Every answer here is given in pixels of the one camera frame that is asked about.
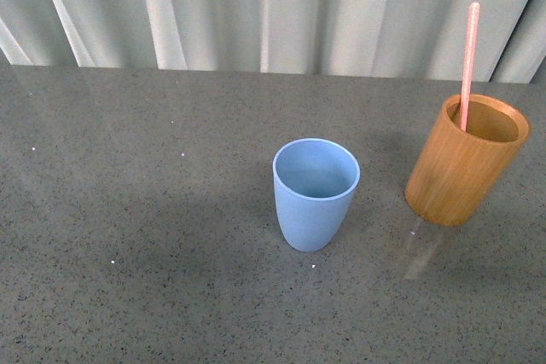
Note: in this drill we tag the light blue plastic cup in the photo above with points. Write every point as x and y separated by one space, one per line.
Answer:
314 183

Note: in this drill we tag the bamboo cylindrical chopstick holder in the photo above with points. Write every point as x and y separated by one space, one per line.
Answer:
457 168

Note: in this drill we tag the white pleated curtain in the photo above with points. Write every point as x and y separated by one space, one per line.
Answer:
370 38

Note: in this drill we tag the pink chopstick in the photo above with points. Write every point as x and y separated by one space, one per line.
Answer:
468 61

